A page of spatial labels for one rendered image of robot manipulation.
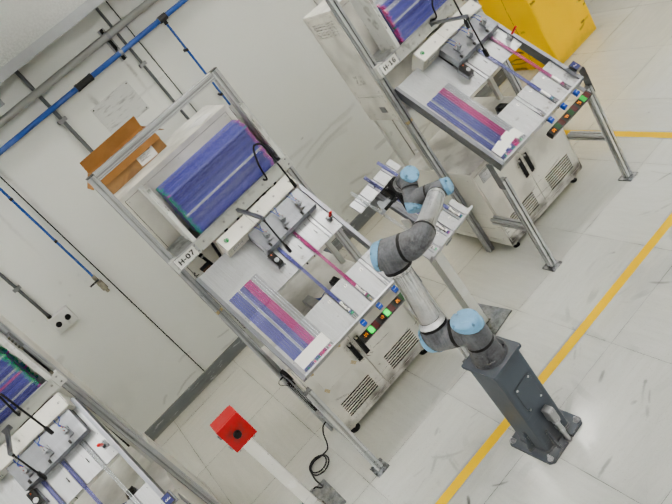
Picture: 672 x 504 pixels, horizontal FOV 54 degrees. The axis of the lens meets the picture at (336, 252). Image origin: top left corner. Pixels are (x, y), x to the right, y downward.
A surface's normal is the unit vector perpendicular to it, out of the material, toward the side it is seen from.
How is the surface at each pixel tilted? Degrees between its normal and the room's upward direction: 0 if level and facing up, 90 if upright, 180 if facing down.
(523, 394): 90
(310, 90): 90
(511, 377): 90
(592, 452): 0
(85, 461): 47
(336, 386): 90
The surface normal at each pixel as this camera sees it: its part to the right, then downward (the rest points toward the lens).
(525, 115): -0.06, -0.37
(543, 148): 0.48, 0.18
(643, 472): -0.55, -0.69
